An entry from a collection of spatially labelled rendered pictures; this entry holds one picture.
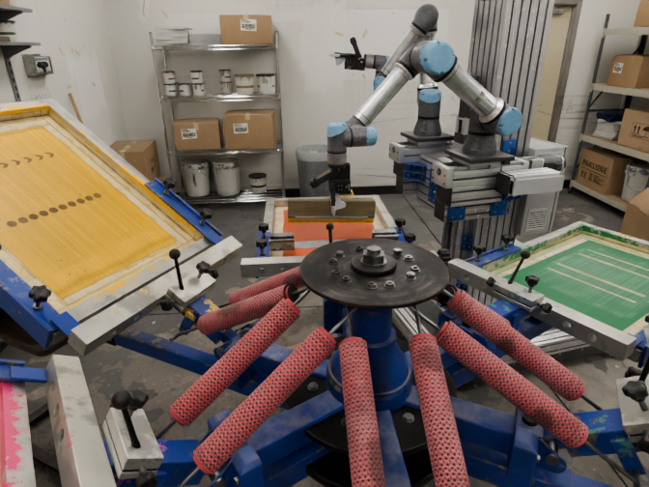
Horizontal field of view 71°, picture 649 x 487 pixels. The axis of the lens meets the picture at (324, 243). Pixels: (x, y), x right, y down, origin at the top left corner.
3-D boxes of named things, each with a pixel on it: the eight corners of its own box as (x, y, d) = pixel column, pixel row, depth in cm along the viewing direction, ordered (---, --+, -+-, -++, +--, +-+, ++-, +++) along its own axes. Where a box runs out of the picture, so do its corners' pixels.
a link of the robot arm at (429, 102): (417, 117, 242) (419, 90, 236) (416, 113, 254) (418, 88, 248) (440, 117, 240) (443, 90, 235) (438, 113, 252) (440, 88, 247)
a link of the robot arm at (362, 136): (369, 123, 182) (342, 124, 179) (379, 127, 172) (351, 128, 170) (368, 142, 185) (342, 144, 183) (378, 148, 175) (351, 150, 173)
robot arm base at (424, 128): (433, 130, 259) (434, 112, 255) (446, 135, 246) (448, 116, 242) (409, 132, 255) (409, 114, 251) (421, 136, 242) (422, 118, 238)
